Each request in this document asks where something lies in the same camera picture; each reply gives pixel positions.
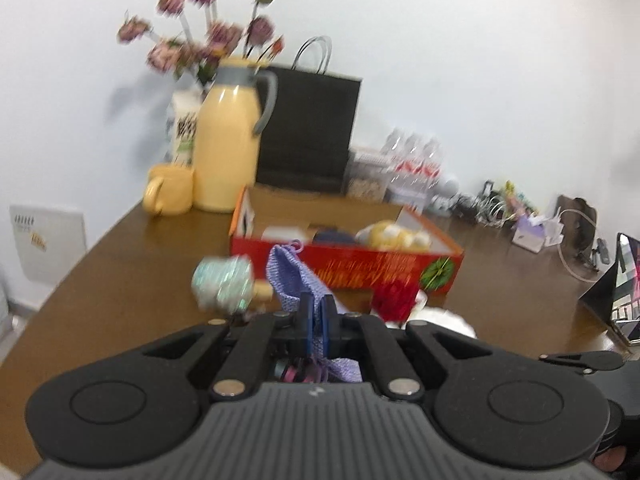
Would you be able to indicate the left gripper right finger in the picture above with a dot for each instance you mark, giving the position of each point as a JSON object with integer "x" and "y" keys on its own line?
{"x": 330, "y": 328}

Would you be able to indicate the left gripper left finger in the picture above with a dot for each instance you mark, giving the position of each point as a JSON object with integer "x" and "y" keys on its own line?
{"x": 303, "y": 326}

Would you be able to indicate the white paper towel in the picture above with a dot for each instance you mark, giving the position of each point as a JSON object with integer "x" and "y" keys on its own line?
{"x": 438, "y": 316}

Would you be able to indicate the dark blue fabric item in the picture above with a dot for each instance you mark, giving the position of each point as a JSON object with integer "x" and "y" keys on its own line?
{"x": 334, "y": 237}

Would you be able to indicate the white box in carton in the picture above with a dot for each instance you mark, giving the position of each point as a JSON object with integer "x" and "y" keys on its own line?
{"x": 286, "y": 234}

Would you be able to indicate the red orange cardboard box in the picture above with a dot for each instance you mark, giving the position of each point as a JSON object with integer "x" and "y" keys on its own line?
{"x": 393, "y": 278}

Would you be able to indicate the laptop screen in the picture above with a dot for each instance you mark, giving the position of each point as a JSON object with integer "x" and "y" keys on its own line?
{"x": 614, "y": 297}

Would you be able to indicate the yellow white plush toy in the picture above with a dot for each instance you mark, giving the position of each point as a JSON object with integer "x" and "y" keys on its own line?
{"x": 387, "y": 236}

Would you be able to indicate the clear nut container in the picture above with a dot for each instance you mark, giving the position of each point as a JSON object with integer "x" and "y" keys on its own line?
{"x": 367, "y": 175}

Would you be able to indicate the black paper bag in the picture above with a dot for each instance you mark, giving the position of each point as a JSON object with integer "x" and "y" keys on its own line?
{"x": 305, "y": 146}

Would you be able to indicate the water bottle middle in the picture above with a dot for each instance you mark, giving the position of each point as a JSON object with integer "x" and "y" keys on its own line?
{"x": 411, "y": 180}

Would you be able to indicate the water bottle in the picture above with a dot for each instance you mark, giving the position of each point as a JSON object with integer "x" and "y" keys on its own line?
{"x": 411, "y": 180}
{"x": 394, "y": 148}
{"x": 431, "y": 168}

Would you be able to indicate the water bottle right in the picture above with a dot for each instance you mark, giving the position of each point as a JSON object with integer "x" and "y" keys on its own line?
{"x": 431, "y": 168}

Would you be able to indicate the water bottle left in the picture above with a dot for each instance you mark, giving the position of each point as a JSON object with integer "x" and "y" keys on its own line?
{"x": 394, "y": 148}

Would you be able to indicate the yellow mug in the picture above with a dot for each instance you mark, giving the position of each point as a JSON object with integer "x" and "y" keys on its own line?
{"x": 169, "y": 190}

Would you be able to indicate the purple tissue box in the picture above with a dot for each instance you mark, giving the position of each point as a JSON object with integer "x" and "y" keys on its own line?
{"x": 537, "y": 232}

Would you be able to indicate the yellow thermos jug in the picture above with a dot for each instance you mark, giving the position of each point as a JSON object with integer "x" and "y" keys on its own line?
{"x": 231, "y": 120}

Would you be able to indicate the white milk carton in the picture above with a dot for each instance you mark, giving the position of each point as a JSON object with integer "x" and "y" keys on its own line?
{"x": 181, "y": 119}

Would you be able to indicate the dried pink rose bouquet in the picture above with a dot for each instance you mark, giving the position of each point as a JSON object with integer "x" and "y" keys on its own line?
{"x": 205, "y": 39}

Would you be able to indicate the brown bag with cable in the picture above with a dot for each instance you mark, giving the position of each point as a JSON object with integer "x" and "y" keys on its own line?
{"x": 579, "y": 251}

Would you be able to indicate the white wall calendar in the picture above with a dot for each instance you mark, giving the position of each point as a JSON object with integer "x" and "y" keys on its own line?
{"x": 49, "y": 242}

